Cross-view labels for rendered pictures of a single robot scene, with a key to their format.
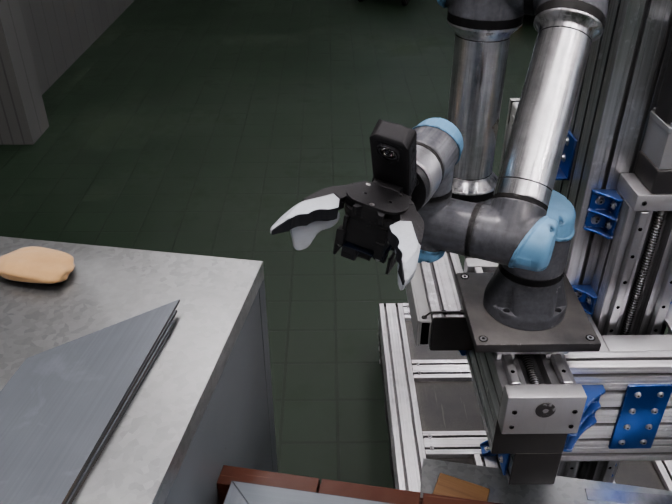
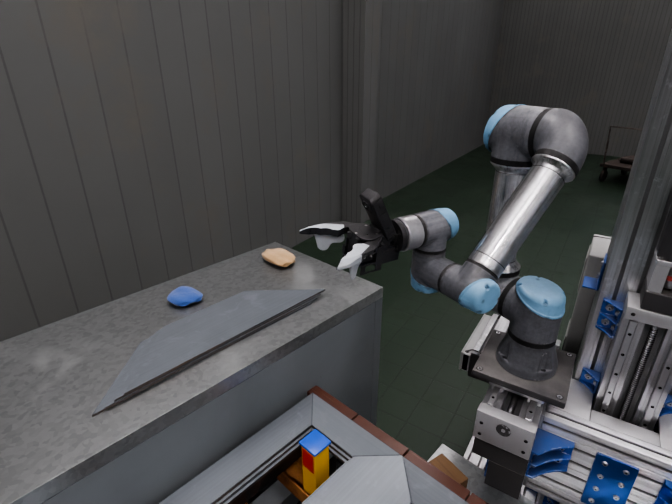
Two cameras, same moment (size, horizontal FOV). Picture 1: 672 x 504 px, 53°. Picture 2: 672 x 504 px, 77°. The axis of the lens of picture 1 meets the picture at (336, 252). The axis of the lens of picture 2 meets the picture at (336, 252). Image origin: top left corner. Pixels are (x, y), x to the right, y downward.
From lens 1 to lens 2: 0.45 m
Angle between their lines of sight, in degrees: 31
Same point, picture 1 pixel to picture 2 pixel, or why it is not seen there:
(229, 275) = (360, 288)
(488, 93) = not seen: hidden behind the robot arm
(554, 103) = (517, 211)
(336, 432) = (443, 432)
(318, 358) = (455, 384)
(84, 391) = (254, 311)
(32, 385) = (238, 301)
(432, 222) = (424, 266)
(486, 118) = not seen: hidden behind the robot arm
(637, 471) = not seen: outside the picture
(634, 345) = (614, 425)
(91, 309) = (287, 282)
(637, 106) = (644, 242)
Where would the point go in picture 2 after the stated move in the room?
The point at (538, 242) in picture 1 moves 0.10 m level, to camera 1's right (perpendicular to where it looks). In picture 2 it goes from (474, 291) to (527, 306)
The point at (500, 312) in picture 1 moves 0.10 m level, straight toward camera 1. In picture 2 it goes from (500, 357) to (478, 373)
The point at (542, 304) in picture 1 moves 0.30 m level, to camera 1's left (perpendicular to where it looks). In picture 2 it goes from (528, 360) to (417, 322)
